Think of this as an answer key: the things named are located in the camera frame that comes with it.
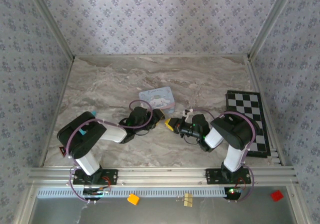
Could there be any blue cartoon tin box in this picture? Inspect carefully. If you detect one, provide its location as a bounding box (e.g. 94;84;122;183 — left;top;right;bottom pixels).
138;86;176;116

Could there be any black and white chessboard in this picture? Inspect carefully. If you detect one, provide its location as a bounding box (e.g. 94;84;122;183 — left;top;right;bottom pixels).
225;90;272;159

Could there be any yellow binder clip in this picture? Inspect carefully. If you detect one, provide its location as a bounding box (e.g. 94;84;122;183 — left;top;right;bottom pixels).
176;193;194;207

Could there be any orange block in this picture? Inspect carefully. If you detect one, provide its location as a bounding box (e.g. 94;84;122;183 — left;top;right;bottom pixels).
126;193;140;206

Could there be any red block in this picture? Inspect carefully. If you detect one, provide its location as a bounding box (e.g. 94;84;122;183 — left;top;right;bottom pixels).
270;190;285;202

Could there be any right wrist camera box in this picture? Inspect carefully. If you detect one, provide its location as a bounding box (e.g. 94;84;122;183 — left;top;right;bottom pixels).
183;108;195;121

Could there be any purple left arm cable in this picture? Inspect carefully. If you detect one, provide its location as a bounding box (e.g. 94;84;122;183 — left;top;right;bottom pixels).
65;99;154;205

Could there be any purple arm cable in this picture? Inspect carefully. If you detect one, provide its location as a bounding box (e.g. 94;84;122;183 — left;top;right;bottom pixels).
65;99;154;205
191;108;261;203

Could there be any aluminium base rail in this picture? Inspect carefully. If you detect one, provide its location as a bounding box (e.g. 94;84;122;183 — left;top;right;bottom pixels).
27;166;300;187

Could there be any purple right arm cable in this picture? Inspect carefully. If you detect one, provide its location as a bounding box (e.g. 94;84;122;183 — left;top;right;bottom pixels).
191;108;261;203

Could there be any grey slotted cable duct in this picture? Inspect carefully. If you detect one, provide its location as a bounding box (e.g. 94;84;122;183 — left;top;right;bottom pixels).
36;186;227;199

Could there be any aluminium table edge rail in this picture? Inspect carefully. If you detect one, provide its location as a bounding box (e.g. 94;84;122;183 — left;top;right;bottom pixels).
245;55;287;167
38;56;76;167

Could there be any aluminium frame post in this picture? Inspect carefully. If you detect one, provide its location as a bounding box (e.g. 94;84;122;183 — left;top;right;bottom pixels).
247;0;298;60
26;0;76;60

